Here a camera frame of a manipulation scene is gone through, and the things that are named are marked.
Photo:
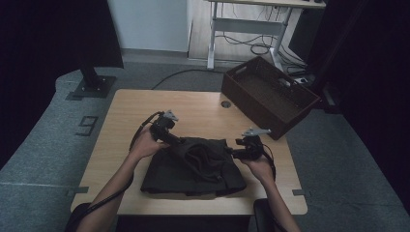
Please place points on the white power strip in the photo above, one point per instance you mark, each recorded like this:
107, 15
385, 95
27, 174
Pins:
303, 80

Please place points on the person's right hand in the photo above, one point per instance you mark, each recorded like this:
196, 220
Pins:
261, 169

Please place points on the dark grey garment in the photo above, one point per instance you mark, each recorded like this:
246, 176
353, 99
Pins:
190, 170

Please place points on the white frame desk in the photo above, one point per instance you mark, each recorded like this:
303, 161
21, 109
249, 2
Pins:
248, 26

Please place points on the black stand base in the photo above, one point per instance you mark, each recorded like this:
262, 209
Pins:
330, 100

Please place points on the black stand with base plate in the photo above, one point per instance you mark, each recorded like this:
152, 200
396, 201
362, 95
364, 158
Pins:
93, 85

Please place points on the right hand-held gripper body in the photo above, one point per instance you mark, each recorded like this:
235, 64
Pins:
253, 148

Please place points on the brown woven basket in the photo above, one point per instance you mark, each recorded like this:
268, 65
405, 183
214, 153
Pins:
267, 96

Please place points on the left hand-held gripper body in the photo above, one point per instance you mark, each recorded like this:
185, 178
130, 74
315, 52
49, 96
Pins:
162, 129

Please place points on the person's left hand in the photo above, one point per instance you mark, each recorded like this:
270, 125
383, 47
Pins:
145, 145

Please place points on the black curtain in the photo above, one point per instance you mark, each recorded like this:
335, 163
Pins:
48, 48
380, 64

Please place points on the black computer case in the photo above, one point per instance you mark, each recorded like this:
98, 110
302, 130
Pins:
303, 32

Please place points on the black chair armrest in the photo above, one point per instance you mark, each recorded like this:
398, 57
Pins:
262, 216
80, 212

